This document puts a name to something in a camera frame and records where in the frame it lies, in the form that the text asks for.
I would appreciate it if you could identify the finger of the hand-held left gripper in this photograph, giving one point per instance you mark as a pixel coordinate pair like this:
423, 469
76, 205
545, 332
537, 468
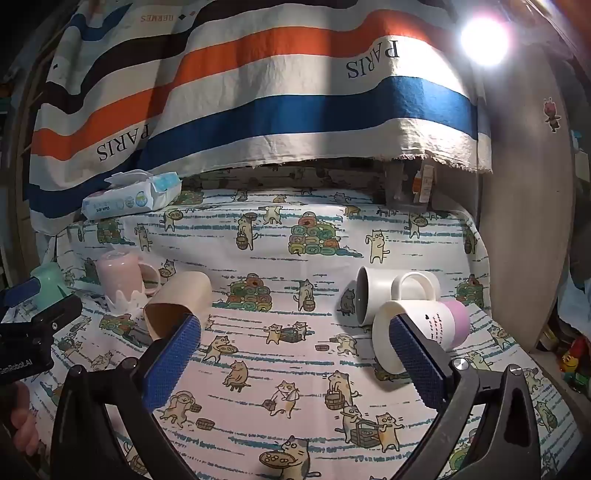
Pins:
18, 291
55, 313

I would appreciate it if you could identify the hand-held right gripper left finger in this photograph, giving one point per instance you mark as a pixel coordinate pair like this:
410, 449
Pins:
173, 360

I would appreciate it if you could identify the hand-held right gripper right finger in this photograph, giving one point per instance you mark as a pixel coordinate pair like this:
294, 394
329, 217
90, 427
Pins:
415, 360

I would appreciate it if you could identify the white and pink cup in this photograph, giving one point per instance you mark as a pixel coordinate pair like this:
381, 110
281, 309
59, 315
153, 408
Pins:
431, 330

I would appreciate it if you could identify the teal cup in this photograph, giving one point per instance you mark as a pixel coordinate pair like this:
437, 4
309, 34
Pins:
50, 284

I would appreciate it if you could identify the beige cup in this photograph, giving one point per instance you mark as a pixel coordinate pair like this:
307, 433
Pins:
184, 295

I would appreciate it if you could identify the person's left hand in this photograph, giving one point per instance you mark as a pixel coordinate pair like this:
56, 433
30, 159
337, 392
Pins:
24, 417

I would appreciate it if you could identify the white mug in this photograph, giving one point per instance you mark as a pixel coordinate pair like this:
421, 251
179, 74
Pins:
376, 295

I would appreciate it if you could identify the pink mug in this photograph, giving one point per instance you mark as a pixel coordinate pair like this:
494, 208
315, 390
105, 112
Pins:
121, 272

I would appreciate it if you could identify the cat print cloth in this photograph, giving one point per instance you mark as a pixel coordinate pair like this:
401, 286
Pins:
286, 332

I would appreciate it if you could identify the wet wipes packet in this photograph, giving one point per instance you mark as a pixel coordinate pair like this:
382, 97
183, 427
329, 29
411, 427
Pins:
134, 196

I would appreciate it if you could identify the colourful toy figures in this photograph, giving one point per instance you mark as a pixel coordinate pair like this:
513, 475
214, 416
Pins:
575, 364

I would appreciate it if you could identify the small white orange bottle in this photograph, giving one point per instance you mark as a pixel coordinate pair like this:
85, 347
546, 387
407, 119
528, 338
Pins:
424, 184

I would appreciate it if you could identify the striped blanket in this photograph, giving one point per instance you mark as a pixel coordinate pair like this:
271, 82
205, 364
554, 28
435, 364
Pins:
277, 83

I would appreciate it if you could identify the bright lamp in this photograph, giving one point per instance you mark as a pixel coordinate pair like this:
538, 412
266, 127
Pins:
485, 39

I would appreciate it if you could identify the cartoon wall sticker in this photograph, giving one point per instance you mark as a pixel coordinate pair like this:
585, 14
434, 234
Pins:
551, 113

